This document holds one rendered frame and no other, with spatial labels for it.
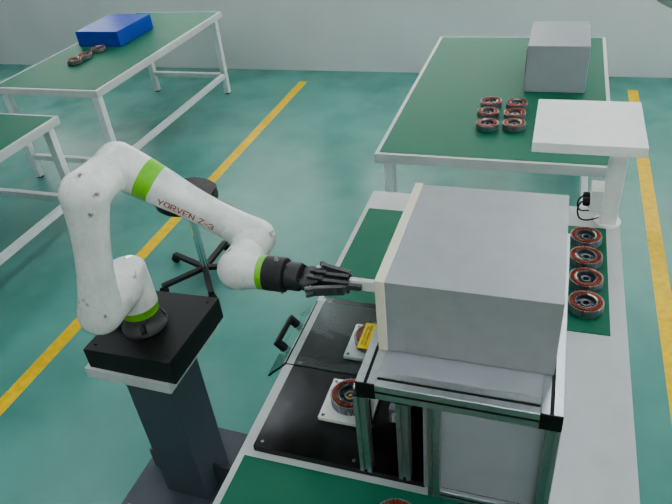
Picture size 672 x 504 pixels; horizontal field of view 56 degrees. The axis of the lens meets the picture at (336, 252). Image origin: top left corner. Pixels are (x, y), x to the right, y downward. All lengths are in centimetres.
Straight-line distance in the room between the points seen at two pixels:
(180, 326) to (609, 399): 131
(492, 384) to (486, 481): 28
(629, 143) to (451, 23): 410
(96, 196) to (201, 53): 554
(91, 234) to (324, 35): 500
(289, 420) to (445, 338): 60
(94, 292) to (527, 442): 118
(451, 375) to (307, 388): 59
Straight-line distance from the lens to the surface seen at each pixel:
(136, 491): 280
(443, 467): 161
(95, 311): 190
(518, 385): 144
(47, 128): 431
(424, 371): 145
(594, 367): 203
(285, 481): 174
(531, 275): 139
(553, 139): 222
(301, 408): 186
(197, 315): 214
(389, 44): 634
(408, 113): 357
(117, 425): 308
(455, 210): 160
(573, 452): 182
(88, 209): 168
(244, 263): 164
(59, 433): 317
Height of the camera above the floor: 216
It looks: 35 degrees down
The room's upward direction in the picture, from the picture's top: 6 degrees counter-clockwise
